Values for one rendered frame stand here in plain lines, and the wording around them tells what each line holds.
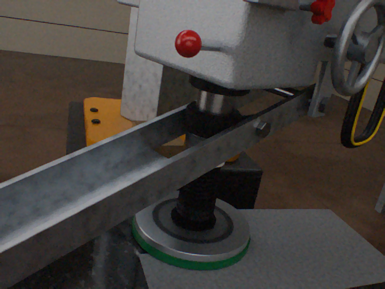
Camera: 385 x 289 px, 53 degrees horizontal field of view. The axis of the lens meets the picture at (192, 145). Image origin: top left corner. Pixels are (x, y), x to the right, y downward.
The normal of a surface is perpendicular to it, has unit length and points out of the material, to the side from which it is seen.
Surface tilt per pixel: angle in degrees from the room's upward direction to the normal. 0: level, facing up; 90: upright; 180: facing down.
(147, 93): 90
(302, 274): 0
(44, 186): 90
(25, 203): 90
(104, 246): 0
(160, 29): 90
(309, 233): 0
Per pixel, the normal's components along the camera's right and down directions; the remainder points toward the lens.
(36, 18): 0.29, 0.39
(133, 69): -0.68, 0.15
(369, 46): 0.68, 0.36
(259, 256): 0.17, -0.92
